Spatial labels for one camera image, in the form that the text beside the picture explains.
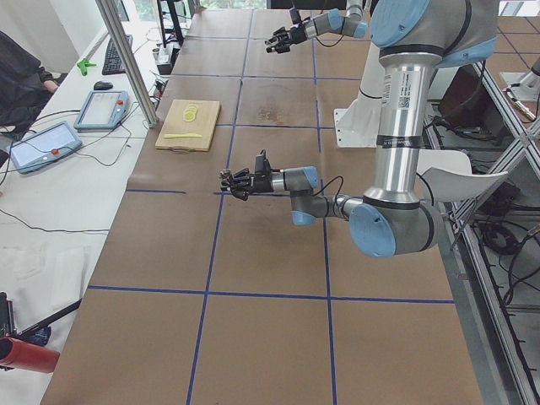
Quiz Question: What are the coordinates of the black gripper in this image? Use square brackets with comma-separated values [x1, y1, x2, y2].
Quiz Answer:
[219, 168, 273, 200]
[265, 24, 306, 54]

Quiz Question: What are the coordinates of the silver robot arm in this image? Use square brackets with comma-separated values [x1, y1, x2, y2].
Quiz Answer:
[265, 1, 377, 54]
[220, 1, 499, 257]

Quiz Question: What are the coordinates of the wooden cutting board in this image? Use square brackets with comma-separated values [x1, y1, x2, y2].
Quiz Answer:
[155, 100, 220, 152]

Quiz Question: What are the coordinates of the front lemon slice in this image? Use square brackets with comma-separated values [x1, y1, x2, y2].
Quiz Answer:
[183, 113, 197, 122]

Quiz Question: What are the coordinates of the yellow plastic knife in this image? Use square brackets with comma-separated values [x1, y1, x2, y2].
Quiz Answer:
[163, 132, 203, 139]

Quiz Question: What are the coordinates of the black computer box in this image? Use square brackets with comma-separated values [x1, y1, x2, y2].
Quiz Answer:
[153, 42, 181, 75]

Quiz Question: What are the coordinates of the far blue teach pendant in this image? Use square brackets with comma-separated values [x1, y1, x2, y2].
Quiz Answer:
[73, 90, 129, 132]

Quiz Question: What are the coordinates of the blue teach pendant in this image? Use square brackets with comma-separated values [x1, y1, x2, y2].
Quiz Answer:
[73, 90, 129, 132]
[10, 121, 82, 174]

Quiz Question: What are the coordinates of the black keyboard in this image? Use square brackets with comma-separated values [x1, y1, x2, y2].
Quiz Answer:
[101, 38, 126, 76]

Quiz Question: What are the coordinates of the black computer mouse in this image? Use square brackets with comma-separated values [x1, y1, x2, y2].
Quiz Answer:
[93, 81, 114, 91]

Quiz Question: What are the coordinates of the near blue teach pendant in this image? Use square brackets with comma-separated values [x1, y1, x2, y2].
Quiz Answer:
[10, 121, 82, 174]

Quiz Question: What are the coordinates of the green plastic clamp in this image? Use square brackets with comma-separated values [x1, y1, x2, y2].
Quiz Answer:
[77, 57, 97, 77]

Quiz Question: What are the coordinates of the white plastic chair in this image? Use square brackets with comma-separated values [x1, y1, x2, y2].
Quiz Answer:
[417, 149, 508, 203]

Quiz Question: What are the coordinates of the person in black hoodie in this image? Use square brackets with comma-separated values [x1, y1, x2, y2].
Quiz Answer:
[1, 32, 58, 134]

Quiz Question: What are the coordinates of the black tripod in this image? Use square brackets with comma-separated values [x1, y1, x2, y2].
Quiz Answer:
[0, 291, 84, 343]

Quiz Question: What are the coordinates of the red thermos bottle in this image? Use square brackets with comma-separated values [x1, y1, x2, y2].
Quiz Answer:
[1, 337, 60, 374]

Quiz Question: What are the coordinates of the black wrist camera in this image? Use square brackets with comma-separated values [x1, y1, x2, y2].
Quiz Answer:
[289, 7, 302, 25]
[254, 149, 272, 177]

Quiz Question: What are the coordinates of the white camera mast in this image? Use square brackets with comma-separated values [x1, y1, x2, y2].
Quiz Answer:
[334, 43, 385, 149]

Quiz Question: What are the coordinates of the aluminium frame post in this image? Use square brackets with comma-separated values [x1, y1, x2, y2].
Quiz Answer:
[95, 0, 158, 127]

